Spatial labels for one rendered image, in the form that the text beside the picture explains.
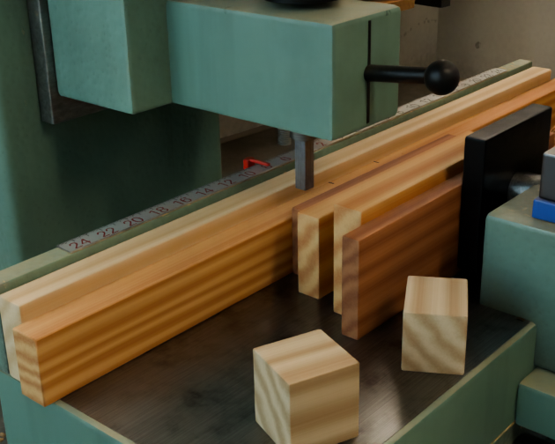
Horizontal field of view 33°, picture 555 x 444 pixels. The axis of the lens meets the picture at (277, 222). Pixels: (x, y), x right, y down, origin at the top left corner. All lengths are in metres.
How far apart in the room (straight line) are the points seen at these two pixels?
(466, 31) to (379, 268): 4.03
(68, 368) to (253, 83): 0.21
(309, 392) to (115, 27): 0.28
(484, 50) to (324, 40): 3.98
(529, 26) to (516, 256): 3.81
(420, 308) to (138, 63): 0.24
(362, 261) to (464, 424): 0.10
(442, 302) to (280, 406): 0.12
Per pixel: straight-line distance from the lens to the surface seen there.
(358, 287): 0.53
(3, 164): 0.69
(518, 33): 4.40
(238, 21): 0.58
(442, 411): 0.50
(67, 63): 0.66
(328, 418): 0.45
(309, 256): 0.58
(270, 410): 0.46
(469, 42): 4.55
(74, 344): 0.50
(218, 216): 0.58
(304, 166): 0.61
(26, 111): 0.69
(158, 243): 0.55
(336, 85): 0.55
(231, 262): 0.57
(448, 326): 0.50
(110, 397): 0.51
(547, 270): 0.56
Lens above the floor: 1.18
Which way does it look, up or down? 23 degrees down
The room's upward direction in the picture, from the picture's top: 1 degrees counter-clockwise
